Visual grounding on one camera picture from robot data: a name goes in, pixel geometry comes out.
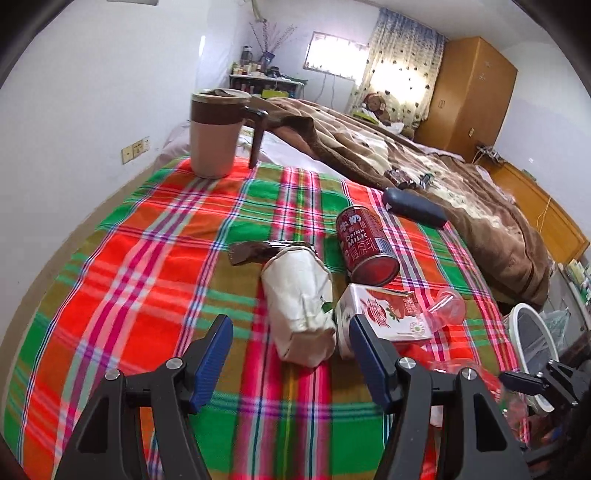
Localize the white floral bed sheet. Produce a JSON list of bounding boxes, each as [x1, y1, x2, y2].
[[157, 127, 342, 178]]

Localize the pile of small boxes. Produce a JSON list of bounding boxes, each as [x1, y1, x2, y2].
[[566, 258, 591, 305]]

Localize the beige wall socket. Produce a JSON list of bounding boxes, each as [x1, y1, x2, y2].
[[121, 136, 151, 164]]

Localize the cluttered side shelf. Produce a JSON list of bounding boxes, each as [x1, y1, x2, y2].
[[229, 74, 308, 100]]

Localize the yellow cable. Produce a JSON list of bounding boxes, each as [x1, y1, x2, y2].
[[536, 196, 552, 232]]

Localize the wooden wardrobe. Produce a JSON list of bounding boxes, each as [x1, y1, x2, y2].
[[414, 37, 518, 163]]

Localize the brown teddy bear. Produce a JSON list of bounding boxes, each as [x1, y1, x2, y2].
[[362, 91, 393, 121]]

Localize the clear plastic cup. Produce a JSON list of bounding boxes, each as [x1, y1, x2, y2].
[[418, 286, 466, 330]]

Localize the white rimmed trash bin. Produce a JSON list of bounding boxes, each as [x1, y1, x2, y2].
[[508, 302, 561, 414]]

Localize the brown blanket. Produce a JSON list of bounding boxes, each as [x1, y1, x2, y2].
[[252, 95, 552, 308]]

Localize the small brown bottles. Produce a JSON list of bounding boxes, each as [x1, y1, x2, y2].
[[385, 168, 419, 190]]

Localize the patterned curtain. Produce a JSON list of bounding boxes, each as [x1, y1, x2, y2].
[[355, 8, 448, 127]]

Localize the clear plastic bag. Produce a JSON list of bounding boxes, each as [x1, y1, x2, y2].
[[540, 307, 575, 333]]

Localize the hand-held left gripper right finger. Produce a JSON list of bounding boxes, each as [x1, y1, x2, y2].
[[348, 314, 532, 480]]

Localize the group of toiletry bottles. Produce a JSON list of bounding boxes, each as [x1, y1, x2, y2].
[[231, 46, 282, 77]]

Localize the red drink can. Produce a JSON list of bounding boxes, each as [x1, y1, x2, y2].
[[335, 205, 400, 284]]

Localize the crushed white paper cup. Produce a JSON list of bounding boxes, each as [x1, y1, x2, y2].
[[260, 244, 338, 367]]

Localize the wooden headboard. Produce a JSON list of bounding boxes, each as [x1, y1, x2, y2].
[[489, 161, 589, 264]]

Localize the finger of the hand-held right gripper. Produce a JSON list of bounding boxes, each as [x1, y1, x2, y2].
[[499, 369, 578, 404], [545, 359, 586, 393]]

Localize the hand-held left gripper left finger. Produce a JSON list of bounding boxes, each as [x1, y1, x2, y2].
[[54, 315, 235, 480]]

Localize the window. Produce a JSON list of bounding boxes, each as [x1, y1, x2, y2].
[[303, 31, 370, 79]]

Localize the brown and beige travel mug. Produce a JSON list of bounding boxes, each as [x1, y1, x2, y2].
[[190, 88, 273, 179]]

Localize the red and white carton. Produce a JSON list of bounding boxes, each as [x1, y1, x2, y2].
[[333, 282, 437, 360]]

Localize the dark blue glasses case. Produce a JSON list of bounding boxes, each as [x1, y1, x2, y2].
[[382, 187, 448, 228]]

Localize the plaid tablecloth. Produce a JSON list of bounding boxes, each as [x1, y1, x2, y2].
[[11, 159, 532, 480]]

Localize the vase of bare branches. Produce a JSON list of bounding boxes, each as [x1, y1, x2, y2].
[[249, 18, 298, 58]]

